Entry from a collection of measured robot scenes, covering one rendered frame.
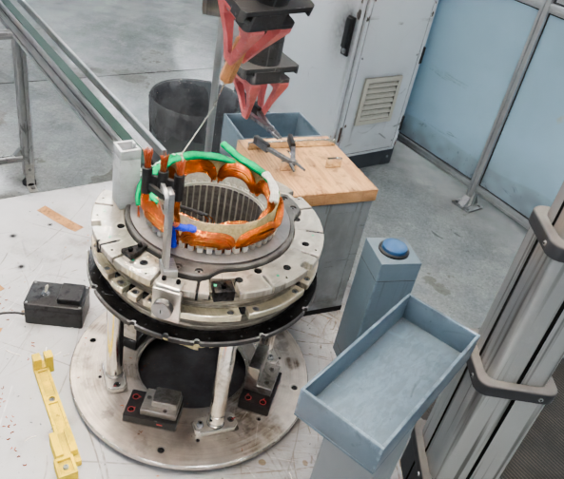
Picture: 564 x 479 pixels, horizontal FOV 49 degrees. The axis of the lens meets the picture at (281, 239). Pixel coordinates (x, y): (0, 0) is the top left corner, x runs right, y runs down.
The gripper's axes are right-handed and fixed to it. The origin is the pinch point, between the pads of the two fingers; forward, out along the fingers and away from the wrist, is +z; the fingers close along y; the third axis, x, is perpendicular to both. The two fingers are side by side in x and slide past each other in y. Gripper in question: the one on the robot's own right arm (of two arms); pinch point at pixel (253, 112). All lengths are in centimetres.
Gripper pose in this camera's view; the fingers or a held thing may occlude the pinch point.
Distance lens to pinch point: 103.5
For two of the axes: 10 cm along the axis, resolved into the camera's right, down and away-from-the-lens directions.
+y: -8.4, 2.0, -5.1
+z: -1.8, 7.8, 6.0
